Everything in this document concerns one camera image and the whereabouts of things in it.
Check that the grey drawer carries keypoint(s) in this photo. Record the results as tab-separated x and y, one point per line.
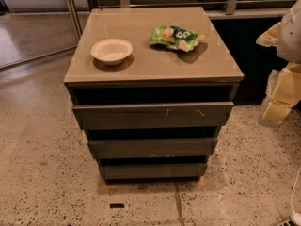
147	116
149	148
125	172

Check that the middle grey drawer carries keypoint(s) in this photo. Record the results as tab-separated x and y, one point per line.
149	148

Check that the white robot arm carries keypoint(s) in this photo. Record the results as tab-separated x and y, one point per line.
288	47

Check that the green snack bag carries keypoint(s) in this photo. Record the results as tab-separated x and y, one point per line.
175	38

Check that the white paper bowl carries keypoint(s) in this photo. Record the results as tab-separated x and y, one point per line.
111	51

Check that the bottom grey drawer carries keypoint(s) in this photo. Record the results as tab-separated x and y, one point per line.
125	172

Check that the top grey drawer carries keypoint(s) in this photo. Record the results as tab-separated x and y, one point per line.
147	116

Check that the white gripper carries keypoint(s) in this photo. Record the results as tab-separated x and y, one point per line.
290	38

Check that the metal door frame post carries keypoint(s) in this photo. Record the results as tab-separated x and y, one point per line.
74	18

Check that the grey drawer cabinet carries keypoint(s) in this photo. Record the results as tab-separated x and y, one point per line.
152	74

